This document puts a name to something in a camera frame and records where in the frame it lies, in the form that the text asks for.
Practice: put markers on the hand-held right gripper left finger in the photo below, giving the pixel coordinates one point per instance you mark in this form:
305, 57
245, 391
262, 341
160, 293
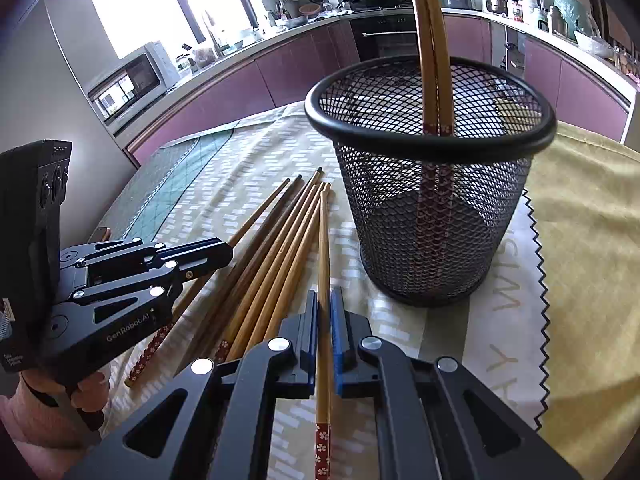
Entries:
312, 325

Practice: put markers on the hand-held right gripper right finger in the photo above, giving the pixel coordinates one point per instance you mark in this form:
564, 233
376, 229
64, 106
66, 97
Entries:
340, 330

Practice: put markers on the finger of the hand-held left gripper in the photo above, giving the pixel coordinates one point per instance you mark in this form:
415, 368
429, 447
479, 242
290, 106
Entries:
195, 271
200, 249

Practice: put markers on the bunch of wooden chopsticks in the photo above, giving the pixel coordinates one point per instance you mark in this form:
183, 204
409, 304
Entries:
280, 240

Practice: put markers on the black mesh utensil holder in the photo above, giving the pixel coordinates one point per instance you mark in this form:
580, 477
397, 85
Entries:
450, 240

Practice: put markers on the person's left hand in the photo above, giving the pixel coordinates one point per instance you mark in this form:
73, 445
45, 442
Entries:
90, 400

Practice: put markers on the green grid cutting mat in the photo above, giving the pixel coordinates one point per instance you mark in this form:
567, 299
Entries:
170, 180

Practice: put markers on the beige patterned cloth zigzag edge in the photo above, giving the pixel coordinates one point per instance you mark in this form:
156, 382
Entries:
240, 180

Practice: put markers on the small brown flat object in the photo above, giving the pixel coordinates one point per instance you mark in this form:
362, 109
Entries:
103, 234

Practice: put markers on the grey refrigerator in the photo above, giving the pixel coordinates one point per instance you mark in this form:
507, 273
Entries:
60, 60

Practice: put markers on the white microwave oven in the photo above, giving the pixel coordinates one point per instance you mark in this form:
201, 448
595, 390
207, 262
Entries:
130, 80

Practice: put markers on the purple kitchen counter cabinets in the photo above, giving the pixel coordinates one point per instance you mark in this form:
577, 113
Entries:
280, 75

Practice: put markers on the chrome kitchen faucet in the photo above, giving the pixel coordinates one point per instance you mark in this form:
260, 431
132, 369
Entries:
210, 27

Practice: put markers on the kitchen window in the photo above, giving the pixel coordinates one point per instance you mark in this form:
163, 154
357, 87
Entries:
150, 0

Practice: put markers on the brown bowl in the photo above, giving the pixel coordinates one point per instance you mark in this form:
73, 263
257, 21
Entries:
310, 9

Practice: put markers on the yellow cloth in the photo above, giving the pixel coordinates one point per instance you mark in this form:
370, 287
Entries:
590, 240

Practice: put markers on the black built-in oven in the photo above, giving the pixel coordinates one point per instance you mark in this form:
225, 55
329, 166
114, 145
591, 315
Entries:
380, 40

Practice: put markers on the stainless steel pot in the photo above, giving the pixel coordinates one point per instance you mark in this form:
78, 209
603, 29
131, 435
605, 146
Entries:
495, 0

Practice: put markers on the steel thermos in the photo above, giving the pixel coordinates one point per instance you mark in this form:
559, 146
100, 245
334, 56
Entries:
557, 22

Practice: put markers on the clear bag on counter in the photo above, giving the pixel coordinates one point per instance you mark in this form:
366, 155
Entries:
594, 45

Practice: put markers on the green plastic bag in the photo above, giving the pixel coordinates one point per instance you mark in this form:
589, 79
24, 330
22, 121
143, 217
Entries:
570, 10

